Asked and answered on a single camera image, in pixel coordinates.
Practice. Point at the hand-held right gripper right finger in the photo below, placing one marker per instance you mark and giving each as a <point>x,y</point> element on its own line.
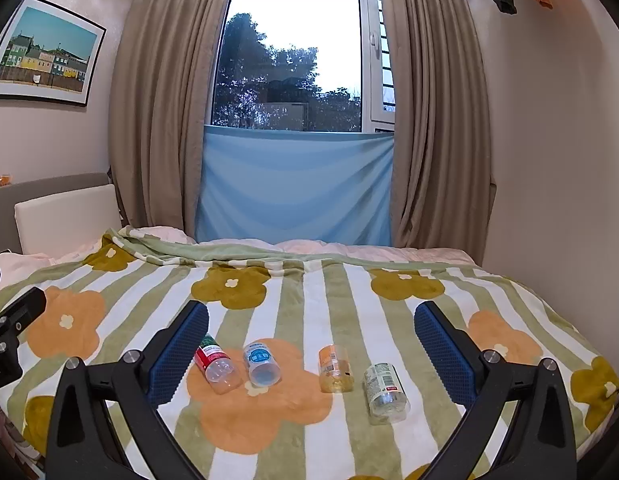
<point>447,355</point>

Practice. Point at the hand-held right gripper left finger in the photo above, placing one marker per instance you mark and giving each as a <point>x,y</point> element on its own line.
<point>177,355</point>

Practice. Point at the clear cup red label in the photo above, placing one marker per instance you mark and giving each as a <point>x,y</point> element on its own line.
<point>217,365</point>

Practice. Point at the clear cup green label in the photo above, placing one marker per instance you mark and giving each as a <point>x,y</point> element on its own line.
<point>386,392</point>

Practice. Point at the clear cup blue label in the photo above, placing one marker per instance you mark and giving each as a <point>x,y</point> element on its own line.
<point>262,362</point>

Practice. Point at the clear cup orange label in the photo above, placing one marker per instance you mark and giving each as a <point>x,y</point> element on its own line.
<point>334,367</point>

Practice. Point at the dark patterned cloth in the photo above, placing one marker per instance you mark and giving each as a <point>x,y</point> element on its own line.
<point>6,435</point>

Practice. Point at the grey bed headboard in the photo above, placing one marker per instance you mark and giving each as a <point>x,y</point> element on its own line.
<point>4,205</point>

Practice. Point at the white cushion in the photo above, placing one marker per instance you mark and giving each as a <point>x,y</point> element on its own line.
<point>64,220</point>

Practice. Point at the small orange figurine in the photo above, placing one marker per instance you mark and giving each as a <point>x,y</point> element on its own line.
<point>4,179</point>

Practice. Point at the striped floral blanket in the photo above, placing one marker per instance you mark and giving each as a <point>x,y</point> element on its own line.
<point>309,310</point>

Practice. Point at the white pink duvet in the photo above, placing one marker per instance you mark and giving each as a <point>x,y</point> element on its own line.
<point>309,246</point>

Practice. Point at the light blue cloth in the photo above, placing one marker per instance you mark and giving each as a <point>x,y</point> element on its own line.
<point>294,185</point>

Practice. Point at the beige curtain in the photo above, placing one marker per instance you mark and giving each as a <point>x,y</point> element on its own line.
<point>439,120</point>
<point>159,110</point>

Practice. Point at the white framed window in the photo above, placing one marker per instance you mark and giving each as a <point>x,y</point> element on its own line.
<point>289,35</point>

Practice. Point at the framed wall poster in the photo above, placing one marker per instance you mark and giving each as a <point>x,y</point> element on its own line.
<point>44,52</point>

